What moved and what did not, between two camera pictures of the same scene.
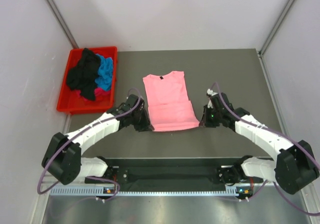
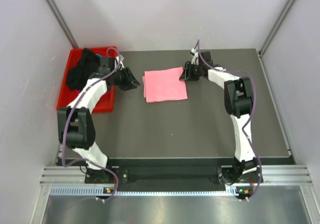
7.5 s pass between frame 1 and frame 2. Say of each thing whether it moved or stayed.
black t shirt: stayed
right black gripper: moved
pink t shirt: moved
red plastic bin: stayed
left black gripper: moved
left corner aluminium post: stayed
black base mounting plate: stayed
